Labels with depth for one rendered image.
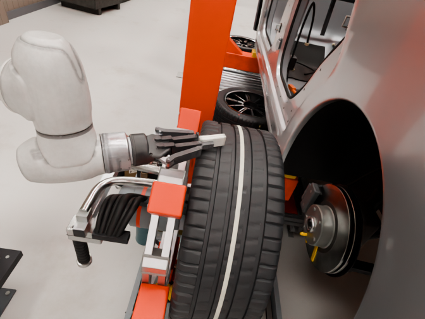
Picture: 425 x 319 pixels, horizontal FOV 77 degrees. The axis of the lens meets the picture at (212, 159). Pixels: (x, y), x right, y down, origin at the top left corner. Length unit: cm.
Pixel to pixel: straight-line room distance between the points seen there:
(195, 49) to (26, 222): 156
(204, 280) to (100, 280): 118
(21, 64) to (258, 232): 55
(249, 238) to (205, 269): 12
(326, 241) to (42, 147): 89
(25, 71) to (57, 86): 5
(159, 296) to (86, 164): 38
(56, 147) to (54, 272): 136
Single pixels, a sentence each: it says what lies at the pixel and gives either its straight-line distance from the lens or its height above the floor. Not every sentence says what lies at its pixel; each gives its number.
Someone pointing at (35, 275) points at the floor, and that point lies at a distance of 190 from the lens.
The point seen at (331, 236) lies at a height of 88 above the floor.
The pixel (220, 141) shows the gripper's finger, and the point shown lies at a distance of 69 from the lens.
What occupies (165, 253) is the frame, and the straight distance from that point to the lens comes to 70.
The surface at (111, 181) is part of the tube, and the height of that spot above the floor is 101.
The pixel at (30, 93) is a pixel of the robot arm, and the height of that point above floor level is 135.
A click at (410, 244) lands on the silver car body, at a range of 61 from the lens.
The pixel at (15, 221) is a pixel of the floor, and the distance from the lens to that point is 216.
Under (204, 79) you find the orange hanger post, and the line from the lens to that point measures 116.
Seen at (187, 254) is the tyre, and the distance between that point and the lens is 64.
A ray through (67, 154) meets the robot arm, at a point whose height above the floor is 123.
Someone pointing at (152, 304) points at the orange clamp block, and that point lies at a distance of 76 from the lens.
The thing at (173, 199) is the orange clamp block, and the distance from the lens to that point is 59.
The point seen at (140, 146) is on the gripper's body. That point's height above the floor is 122.
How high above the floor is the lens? 159
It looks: 39 degrees down
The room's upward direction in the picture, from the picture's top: 13 degrees clockwise
